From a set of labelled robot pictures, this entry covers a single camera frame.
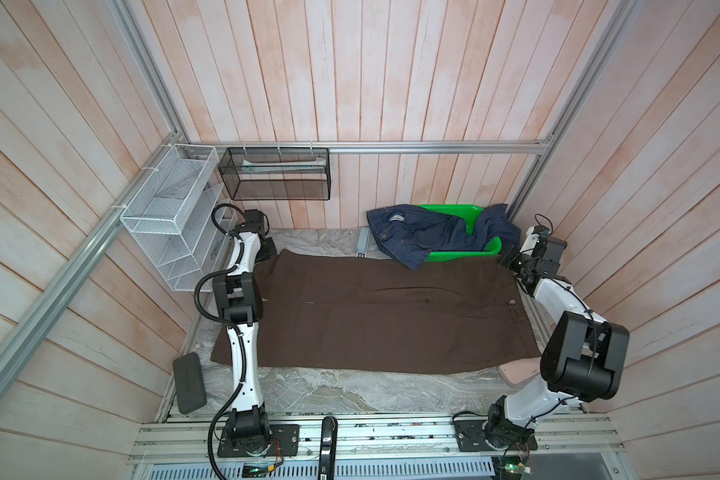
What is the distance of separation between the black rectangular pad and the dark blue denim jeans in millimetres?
716

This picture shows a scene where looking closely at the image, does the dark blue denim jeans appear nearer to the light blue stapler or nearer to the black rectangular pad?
the light blue stapler

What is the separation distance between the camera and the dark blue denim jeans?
1.05m

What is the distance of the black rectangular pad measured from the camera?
794mm
